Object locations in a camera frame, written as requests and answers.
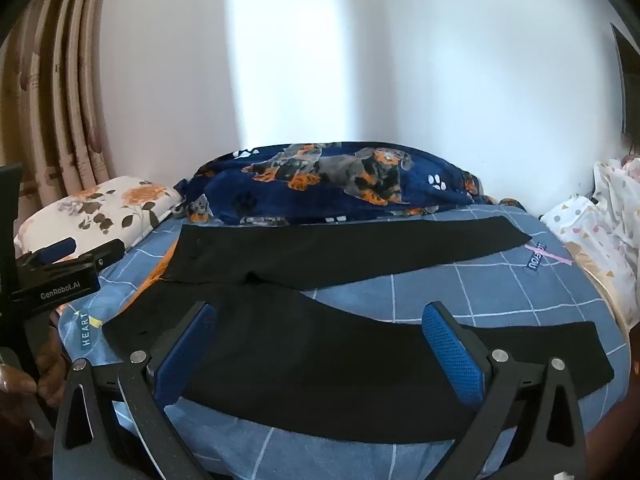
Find blue checked bedsheet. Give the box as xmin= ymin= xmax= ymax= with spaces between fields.
xmin=55 ymin=204 xmax=632 ymax=480

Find white crumpled cloth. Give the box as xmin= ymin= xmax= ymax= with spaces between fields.
xmin=592 ymin=156 xmax=640 ymax=261

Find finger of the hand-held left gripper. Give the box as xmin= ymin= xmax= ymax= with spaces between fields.
xmin=15 ymin=238 xmax=77 ymax=267
xmin=47 ymin=239 xmax=124 ymax=277

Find white patterned cloth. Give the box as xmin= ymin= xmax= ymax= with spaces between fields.
xmin=540 ymin=194 xmax=640 ymax=332

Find black pants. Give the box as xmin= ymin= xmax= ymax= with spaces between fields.
xmin=100 ymin=214 xmax=615 ymax=445

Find person's left hand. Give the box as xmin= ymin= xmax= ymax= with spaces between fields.
xmin=0 ymin=327 xmax=68 ymax=411

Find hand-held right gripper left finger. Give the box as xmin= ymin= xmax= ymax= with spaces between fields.
xmin=52 ymin=301 xmax=218 ymax=480

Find navy dog print blanket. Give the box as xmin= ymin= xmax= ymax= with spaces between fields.
xmin=175 ymin=141 xmax=501 ymax=226

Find beige floral curtain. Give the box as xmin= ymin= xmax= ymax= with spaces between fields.
xmin=0 ymin=0 xmax=117 ymax=241

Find white floral pillow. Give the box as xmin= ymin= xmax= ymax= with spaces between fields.
xmin=14 ymin=176 xmax=183 ymax=257

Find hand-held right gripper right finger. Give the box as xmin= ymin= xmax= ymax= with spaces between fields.
xmin=422 ymin=301 xmax=586 ymax=480

